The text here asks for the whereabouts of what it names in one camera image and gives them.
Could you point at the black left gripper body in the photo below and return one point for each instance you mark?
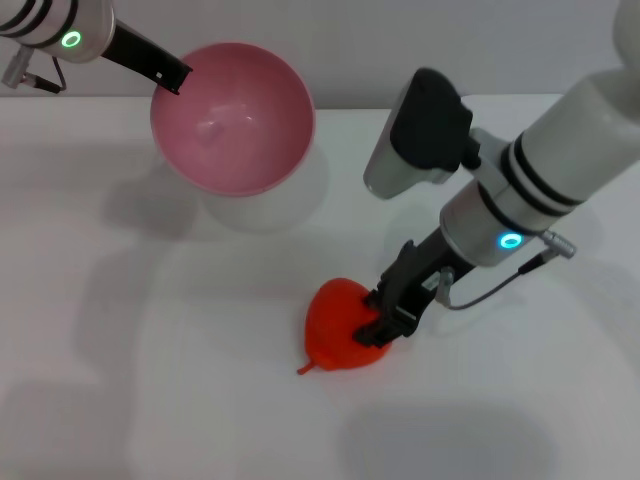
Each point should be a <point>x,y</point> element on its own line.
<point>135,50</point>

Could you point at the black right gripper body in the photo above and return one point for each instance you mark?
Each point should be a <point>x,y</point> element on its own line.
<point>420,280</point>

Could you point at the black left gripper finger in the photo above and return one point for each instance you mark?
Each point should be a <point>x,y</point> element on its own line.
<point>175,75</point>

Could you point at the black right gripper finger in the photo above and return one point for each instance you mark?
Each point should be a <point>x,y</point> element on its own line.
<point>372,335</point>
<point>377,299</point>

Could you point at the orange toy fruit with stem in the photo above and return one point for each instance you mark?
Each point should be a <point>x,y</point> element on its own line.
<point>335,330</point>

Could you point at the pink plastic bowl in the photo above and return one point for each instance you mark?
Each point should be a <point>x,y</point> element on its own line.
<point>230,125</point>

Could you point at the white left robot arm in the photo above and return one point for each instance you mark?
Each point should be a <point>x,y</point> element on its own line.
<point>45,20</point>

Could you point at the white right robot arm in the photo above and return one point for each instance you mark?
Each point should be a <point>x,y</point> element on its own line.
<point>560,165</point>

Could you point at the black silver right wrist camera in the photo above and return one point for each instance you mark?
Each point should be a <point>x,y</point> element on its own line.
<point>425,125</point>

